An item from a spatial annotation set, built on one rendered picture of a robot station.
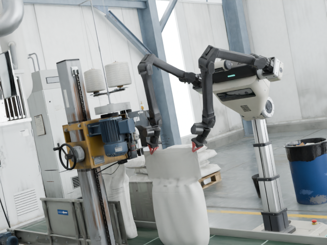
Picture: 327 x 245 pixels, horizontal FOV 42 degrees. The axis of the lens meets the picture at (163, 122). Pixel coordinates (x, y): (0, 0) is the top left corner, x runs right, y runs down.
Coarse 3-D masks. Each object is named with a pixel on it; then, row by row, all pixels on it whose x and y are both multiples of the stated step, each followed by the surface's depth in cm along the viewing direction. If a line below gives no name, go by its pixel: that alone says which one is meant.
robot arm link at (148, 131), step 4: (160, 120) 294; (152, 124) 300; (160, 124) 294; (144, 128) 292; (148, 128) 292; (152, 128) 294; (144, 132) 293; (148, 132) 291; (152, 132) 293; (144, 136) 293; (148, 136) 292
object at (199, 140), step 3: (198, 135) 271; (201, 135) 270; (192, 138) 273; (195, 138) 274; (198, 138) 271; (201, 138) 270; (204, 138) 270; (192, 141) 272; (195, 141) 271; (198, 141) 272; (201, 141) 272; (204, 141) 276; (198, 144) 270
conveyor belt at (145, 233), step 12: (24, 228) 426; (36, 228) 417; (144, 228) 352; (132, 240) 327; (144, 240) 322; (156, 240) 317; (216, 240) 293; (228, 240) 289; (240, 240) 285; (252, 240) 281; (264, 240) 277
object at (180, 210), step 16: (160, 160) 298; (176, 160) 287; (192, 160) 281; (160, 176) 302; (176, 176) 288; (192, 176) 283; (160, 192) 295; (176, 192) 285; (192, 192) 279; (160, 208) 296; (176, 208) 286; (192, 208) 280; (160, 224) 300; (176, 224) 287; (192, 224) 280; (208, 224) 286; (176, 240) 292; (192, 240) 282; (208, 240) 286
